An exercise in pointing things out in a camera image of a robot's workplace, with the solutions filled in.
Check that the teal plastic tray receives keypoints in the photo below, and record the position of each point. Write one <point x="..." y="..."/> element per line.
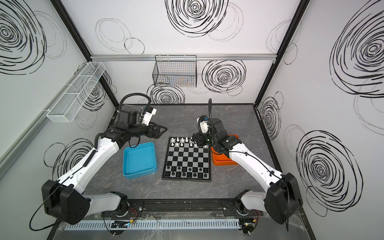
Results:
<point x="140" y="161"/>

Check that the white slotted cable duct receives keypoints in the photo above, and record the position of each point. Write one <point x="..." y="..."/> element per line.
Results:
<point x="194" y="224"/>

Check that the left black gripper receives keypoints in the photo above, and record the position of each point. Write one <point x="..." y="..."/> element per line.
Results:
<point x="154" y="130"/>

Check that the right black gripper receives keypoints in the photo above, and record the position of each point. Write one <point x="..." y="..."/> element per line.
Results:
<point x="198" y="138"/>

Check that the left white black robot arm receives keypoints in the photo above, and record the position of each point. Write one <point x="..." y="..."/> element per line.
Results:
<point x="64" y="198"/>

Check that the black wire basket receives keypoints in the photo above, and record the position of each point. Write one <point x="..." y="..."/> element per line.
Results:
<point x="176" y="70"/>

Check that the orange plastic tray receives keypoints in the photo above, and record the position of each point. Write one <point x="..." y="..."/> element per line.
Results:
<point x="221" y="159"/>

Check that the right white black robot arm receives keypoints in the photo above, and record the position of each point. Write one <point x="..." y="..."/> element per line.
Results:
<point x="281" y="197"/>

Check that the black white chess board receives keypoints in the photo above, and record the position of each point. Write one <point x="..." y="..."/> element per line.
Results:
<point x="186" y="161"/>

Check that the black mounting rail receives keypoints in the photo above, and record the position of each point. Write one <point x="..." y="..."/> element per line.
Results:
<point x="223" y="207"/>

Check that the clear wire wall shelf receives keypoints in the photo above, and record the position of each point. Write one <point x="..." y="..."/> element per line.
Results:
<point x="75" y="95"/>

